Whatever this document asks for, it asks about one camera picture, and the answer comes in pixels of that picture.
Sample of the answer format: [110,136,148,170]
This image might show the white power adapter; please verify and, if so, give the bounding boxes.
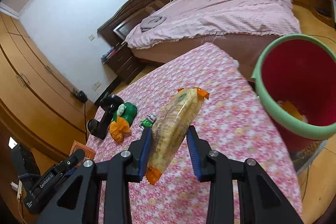
[10,182,23,201]

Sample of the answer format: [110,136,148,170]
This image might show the folded colourful cloth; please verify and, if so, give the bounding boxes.
[101,47,116,62]

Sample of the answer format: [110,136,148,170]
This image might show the dark wooden nightstand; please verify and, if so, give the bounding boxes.
[104,42,146,85]

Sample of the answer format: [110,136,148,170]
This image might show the black hanging bag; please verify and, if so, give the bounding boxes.
[73,90,88,103]

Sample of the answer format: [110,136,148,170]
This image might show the clear snack packet orange ends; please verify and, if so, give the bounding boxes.
[145,87,210,185]

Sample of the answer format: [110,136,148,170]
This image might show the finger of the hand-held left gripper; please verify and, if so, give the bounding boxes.
[56,150,85,180]

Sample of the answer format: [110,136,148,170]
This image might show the wooden wardrobe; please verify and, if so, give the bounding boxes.
[0,11,97,224]

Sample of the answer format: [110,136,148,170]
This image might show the folded mauve cloth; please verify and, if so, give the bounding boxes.
[140,15,167,31]

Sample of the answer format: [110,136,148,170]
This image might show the black handheld device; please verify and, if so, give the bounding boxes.
[87,95,125,140]

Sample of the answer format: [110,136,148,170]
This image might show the small green striped toy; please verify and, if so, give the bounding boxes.
[140,114,158,131]

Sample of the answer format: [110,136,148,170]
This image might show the pink bedspread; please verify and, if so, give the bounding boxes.
[125,0,302,50]

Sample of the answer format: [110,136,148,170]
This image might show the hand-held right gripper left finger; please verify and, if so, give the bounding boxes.
[34,130,153,224]

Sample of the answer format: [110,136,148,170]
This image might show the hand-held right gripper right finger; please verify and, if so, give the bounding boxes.
[186,125,305,224]

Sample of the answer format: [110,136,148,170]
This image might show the small orange box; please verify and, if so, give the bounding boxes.
[71,140,96,163]

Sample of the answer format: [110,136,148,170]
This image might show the red bucket with green rim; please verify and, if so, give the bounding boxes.
[251,34,336,153]

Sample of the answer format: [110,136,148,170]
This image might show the pink floral blanket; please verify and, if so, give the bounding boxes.
[85,42,303,224]

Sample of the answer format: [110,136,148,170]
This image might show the green plush toy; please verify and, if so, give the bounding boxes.
[113,102,138,125]

